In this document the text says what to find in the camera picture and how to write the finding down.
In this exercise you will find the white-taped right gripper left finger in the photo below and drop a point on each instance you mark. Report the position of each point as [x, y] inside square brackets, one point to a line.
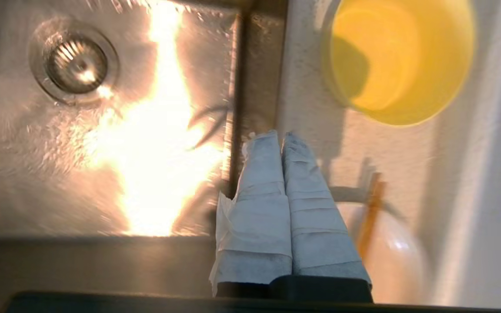
[255, 217]

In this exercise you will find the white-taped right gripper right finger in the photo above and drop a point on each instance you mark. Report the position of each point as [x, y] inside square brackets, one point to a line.
[315, 226]

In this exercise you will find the white ceramic plate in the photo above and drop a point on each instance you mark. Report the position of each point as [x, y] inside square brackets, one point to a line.
[394, 261]

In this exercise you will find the yellow plastic bowl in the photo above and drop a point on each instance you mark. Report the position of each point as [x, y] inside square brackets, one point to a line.
[407, 65]

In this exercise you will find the stainless steel sink basin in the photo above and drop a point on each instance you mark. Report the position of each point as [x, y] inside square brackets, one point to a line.
[37, 174]

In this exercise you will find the round metal drain strainer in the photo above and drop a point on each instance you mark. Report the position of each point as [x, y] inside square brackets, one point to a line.
[75, 65]

